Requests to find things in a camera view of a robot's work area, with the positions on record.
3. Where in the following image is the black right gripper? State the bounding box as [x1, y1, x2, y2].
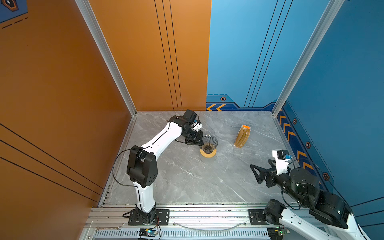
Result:
[249, 159, 308, 207]

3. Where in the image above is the wooden ring dripper stand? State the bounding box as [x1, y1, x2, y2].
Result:
[200, 149, 217, 159]

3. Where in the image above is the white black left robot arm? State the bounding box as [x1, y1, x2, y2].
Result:
[127, 110, 204, 223]

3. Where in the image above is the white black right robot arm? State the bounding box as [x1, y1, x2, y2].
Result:
[250, 165, 369, 240]

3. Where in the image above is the green circuit board right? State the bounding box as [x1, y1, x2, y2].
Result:
[267, 229, 291, 240]

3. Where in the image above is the green circuit board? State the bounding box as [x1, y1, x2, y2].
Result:
[139, 228, 160, 240]
[267, 229, 291, 240]

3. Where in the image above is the green circuit board left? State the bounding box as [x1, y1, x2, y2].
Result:
[139, 228, 160, 240]

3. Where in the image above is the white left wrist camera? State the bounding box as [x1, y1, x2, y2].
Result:
[191, 120, 202, 132]

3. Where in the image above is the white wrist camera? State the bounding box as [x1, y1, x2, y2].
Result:
[272, 150, 292, 176]
[191, 120, 202, 132]

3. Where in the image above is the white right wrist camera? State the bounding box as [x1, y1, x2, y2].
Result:
[272, 150, 292, 176]

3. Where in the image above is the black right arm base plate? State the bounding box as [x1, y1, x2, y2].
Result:
[248, 209, 271, 226]

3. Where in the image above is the clear cable loop on rail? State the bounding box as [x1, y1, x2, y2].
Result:
[172, 221, 248, 232]

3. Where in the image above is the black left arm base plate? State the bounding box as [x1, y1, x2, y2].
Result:
[128, 209, 170, 226]

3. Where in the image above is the aluminium front rail frame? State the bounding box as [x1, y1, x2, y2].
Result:
[78, 202, 334, 240]

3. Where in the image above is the aluminium left corner post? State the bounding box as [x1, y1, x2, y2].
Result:
[74, 0, 138, 117]

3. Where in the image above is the aluminium corner post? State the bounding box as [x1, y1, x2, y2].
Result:
[74, 0, 138, 117]
[271, 0, 346, 118]

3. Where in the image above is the aluminium right corner post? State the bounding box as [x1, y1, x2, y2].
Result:
[271, 0, 346, 118]

